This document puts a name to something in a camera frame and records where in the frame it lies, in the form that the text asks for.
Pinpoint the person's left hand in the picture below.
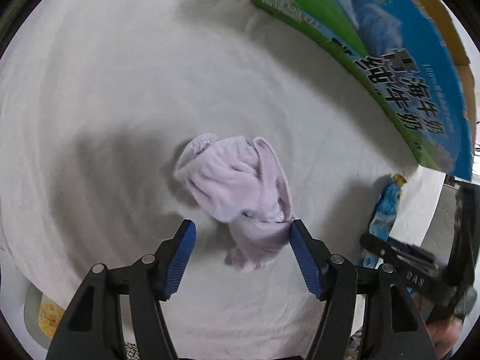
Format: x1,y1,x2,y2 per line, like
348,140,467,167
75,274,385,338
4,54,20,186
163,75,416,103
426,316,463,359

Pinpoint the light blue milk pouch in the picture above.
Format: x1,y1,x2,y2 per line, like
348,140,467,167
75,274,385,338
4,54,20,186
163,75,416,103
360,174,408,268

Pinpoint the lilac plush cloth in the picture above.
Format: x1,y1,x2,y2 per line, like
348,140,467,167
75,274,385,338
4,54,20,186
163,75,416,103
173,133,294,272

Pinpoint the blue green cardboard box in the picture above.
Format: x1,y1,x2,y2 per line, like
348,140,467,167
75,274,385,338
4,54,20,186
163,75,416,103
251,0,477,180

